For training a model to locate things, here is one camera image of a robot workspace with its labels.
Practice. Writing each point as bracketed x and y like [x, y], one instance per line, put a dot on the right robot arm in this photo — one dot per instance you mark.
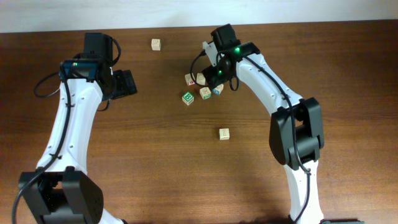
[296, 128]

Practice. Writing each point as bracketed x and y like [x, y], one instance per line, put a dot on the wooden block blue side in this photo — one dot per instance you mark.
[217, 90]

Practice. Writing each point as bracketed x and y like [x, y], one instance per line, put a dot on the wooden block green side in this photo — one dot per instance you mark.
[205, 93]

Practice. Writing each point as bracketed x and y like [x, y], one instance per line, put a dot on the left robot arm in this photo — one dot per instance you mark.
[59, 189]

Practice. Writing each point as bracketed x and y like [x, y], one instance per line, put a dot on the plain wooden block far left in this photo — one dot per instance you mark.
[156, 44]

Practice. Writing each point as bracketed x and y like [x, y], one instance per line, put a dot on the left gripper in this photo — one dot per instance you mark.
[127, 83]

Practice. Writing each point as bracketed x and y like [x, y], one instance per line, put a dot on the green letter B block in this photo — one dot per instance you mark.
[188, 98]

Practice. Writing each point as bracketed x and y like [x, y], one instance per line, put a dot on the wooden block red side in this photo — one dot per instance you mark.
[189, 80]

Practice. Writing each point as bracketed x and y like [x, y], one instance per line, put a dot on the wooden letter I block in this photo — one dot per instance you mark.
[224, 134]

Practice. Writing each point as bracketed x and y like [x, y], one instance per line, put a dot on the wooden block plain drawing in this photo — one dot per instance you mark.
[201, 79]

